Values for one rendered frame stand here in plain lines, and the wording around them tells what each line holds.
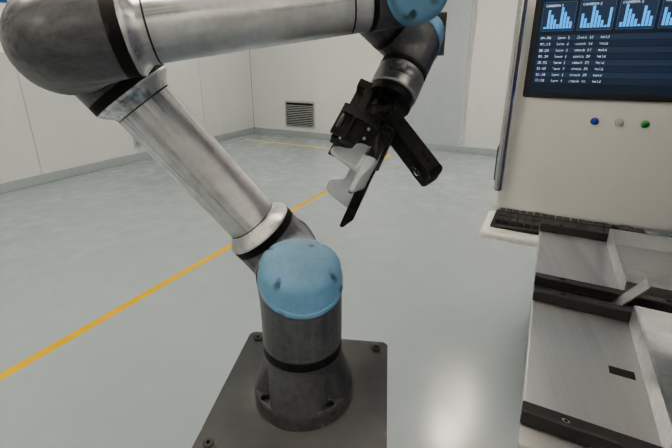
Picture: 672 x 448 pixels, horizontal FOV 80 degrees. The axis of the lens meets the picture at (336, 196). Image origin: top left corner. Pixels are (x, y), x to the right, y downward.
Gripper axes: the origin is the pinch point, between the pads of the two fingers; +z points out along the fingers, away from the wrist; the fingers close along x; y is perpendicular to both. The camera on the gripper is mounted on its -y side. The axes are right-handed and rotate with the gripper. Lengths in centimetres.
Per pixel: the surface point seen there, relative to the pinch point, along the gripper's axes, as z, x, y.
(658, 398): 5.2, 2.0, -41.7
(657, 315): -9, -9, -49
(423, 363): 3, -139, -52
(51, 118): -72, -349, 353
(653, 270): -24, -24, -58
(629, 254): -28, -30, -57
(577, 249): -26, -33, -47
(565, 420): 12.1, 2.8, -31.6
